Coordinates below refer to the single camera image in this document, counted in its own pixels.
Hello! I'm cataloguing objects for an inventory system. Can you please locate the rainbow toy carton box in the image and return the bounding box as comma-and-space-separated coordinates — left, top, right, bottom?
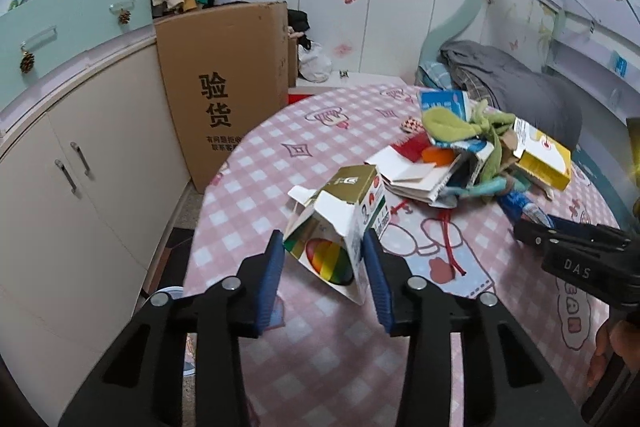
283, 164, 390, 306

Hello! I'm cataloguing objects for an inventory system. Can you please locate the red white paper box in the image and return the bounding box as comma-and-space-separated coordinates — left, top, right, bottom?
366, 132, 495, 208

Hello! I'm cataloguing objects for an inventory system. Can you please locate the yellow white carton box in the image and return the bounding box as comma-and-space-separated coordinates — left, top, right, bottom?
513, 118, 572, 191

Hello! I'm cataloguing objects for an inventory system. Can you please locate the green plush leaf toy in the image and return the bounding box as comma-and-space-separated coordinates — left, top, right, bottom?
422, 100, 516, 183

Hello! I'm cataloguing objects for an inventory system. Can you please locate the light blue trash bin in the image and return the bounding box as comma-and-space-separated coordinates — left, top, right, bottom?
160, 286, 183, 300

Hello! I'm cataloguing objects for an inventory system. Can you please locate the person right hand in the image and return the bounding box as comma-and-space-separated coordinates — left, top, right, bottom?
587, 319, 640, 387

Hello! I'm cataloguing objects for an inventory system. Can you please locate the pink checkered tablecloth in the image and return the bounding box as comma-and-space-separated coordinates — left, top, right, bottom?
184, 86, 618, 426

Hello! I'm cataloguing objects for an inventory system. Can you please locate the blue white milk carton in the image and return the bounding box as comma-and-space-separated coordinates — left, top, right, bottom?
418, 90, 472, 121

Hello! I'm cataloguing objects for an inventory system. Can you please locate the grey folded blanket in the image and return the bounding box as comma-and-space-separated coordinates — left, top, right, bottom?
440, 40, 582, 152

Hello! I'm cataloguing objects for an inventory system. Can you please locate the red storage box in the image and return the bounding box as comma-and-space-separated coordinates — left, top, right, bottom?
288, 72, 406, 105

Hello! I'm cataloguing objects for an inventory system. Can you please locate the white plastic bag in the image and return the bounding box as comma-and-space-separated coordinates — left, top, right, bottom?
298, 42, 333, 83

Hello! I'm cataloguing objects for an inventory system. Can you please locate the white low cabinet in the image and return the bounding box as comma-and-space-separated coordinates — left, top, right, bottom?
1, 45, 189, 426

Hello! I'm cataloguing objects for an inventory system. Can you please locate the tall brown cardboard box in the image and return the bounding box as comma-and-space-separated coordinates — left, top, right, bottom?
154, 2, 288, 193

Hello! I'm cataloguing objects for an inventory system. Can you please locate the teal drawer unit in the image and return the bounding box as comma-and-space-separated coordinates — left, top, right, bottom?
1, 0, 152, 107

